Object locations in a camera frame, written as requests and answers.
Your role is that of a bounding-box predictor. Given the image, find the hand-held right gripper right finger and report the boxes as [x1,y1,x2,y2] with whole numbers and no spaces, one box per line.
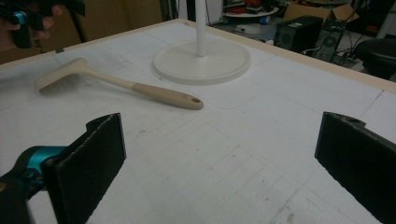
[314,111,396,224]

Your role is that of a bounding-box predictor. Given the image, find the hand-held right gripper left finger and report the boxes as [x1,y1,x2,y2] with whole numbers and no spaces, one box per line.
[41,112,127,224]

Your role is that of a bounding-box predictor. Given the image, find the large brown cardboard box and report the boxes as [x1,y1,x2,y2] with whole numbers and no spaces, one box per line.
[0,0,163,65]

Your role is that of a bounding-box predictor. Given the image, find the black round chair seat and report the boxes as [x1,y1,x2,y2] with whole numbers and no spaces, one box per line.
[354,38,396,80]

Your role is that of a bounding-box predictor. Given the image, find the grey open computer case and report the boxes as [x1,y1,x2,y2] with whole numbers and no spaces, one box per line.
[313,20,347,63]

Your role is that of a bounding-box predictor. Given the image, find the black computer tower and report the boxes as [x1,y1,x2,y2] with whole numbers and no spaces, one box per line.
[273,15,324,54]

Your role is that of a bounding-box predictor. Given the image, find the open brown cardboard box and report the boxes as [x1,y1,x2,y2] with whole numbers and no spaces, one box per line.
[282,2,360,23]

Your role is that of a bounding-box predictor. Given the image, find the white round-base stand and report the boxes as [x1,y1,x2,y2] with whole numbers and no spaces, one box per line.
[152,0,252,86]

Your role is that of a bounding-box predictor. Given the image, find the white round table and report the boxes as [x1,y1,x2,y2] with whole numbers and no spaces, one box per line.
[221,6,280,19]

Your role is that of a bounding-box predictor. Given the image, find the black floor cables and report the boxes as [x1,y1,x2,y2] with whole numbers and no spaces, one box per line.
[337,31,368,67]

